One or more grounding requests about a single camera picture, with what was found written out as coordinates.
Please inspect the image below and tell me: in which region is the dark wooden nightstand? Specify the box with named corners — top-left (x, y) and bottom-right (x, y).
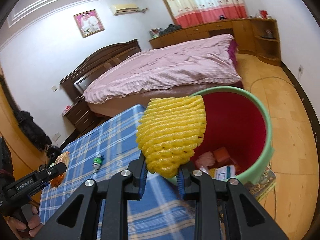
top-left (62, 98), bottom-right (104, 135)

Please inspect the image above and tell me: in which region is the dark wooden bed headboard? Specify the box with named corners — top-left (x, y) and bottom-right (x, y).
top-left (60, 39), bottom-right (141, 102)

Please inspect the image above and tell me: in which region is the person's left hand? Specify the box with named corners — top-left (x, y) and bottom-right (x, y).
top-left (7, 205), bottom-right (43, 239)

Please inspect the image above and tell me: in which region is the red cup on cabinet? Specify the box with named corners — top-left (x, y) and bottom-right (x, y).
top-left (259, 10), bottom-right (267, 19)

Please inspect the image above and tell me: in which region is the framed wall photo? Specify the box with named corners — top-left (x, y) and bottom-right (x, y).
top-left (73, 9), bottom-right (104, 38)

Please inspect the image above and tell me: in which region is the orange wooden wardrobe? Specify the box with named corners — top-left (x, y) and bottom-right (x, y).
top-left (0, 67), bottom-right (48, 205)

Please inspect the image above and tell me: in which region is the small green toy figure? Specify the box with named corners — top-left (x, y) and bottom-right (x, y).
top-left (92, 154), bottom-right (104, 173)

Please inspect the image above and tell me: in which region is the dark clothes pile on cabinet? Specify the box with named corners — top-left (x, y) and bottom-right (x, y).
top-left (159, 24), bottom-right (182, 36)

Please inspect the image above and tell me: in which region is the teal and white medicine box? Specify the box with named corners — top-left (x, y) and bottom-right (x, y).
top-left (214, 165), bottom-right (236, 181)

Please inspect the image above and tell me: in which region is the cream and red curtain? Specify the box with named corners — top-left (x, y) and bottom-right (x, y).
top-left (166, 0), bottom-right (248, 28)

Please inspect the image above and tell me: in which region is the red bin with green rim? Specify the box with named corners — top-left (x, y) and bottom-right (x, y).
top-left (191, 86), bottom-right (274, 184)

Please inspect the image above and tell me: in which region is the pink bed cover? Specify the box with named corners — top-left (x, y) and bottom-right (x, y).
top-left (83, 34), bottom-right (241, 104)

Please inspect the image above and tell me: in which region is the yellow foam fruit net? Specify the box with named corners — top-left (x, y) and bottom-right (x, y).
top-left (136, 95), bottom-right (207, 178)

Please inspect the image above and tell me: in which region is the long wooden low cabinet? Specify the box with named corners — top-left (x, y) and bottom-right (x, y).
top-left (149, 17), bottom-right (282, 67)

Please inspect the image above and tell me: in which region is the wall air conditioner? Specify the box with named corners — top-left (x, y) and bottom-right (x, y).
top-left (110, 4), bottom-right (148, 15)

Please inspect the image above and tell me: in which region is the black jacket hanging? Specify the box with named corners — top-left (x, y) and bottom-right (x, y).
top-left (14, 110), bottom-right (52, 151)

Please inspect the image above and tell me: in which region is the orange cardboard box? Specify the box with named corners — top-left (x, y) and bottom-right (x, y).
top-left (213, 147), bottom-right (231, 166)

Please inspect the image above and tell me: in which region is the blue plaid table cloth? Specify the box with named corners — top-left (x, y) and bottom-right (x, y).
top-left (39, 105), bottom-right (195, 239)

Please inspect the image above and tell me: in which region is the magazine on floor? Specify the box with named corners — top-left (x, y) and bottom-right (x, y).
top-left (244, 166), bottom-right (276, 201)

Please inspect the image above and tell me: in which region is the orange noodle snack packet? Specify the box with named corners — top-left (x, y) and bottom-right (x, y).
top-left (50, 151), bottom-right (70, 188)

